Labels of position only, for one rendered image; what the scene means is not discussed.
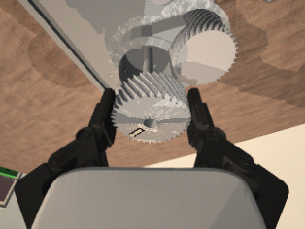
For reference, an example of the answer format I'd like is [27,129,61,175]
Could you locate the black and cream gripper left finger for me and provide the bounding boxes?
[14,88,117,229]

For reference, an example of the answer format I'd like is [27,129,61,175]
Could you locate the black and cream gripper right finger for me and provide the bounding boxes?
[186,88,289,229]

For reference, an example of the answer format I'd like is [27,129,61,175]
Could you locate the grey rectangular base plate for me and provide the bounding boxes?
[18,0,239,95]

